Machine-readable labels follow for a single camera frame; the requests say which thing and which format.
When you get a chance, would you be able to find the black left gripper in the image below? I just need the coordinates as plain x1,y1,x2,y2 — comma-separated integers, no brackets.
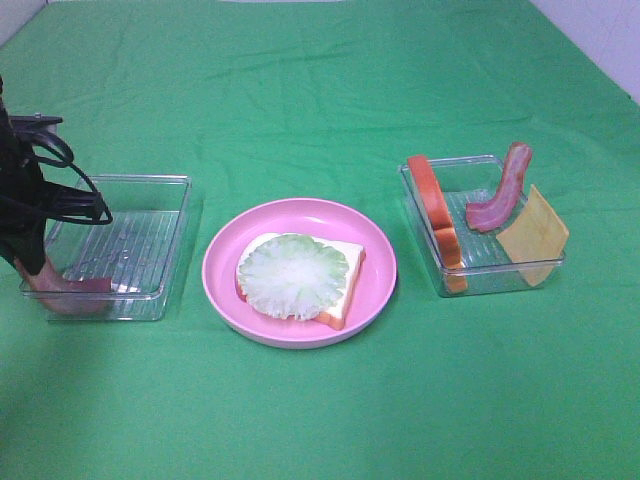
1,106,63,276

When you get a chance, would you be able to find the pink bacon strip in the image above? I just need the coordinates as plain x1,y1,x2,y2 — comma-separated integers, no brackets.
466,142,533,232
14,258,111,315

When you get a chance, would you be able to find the green lettuce leaf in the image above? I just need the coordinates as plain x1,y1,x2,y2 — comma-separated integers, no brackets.
236,233,350,321

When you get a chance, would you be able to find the white bread slice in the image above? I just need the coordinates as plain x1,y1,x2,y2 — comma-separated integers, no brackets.
235,232,366,330
407,155,468,295

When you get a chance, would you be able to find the clear left plastic tray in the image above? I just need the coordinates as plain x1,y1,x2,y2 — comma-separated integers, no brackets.
20,174,191,322

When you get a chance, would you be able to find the clear plastic tray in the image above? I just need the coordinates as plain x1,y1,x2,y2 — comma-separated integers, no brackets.
398,154,565,297
20,174,191,322

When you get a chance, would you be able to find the green tablecloth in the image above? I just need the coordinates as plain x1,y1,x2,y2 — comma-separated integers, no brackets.
1,1,639,479

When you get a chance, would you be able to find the pink round plate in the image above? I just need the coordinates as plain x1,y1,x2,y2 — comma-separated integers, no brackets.
202,198,397,349

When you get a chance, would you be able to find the clear right plastic tray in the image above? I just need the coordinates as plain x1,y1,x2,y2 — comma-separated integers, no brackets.
398,154,565,297

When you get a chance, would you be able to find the yellow cheese slice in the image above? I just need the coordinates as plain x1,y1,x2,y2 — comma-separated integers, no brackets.
496,184,570,287

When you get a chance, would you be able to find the black cable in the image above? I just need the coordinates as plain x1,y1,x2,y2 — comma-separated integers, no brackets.
0,127,115,227

